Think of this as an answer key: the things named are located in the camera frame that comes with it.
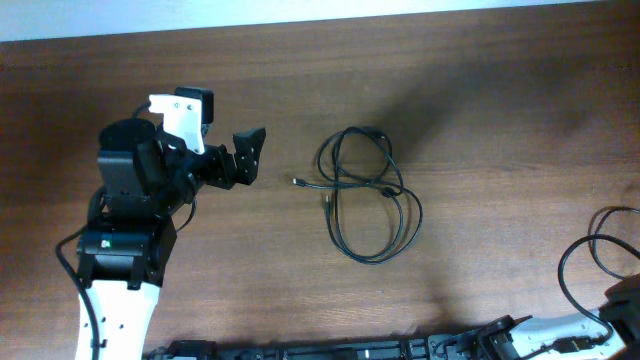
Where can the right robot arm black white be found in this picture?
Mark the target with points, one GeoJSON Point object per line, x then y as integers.
{"type": "Point", "coordinates": [573, 336]}

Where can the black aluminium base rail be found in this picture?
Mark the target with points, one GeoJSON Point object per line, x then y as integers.
{"type": "Point", "coordinates": [461, 346]}

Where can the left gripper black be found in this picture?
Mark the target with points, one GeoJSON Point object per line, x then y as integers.
{"type": "Point", "coordinates": [228, 166]}

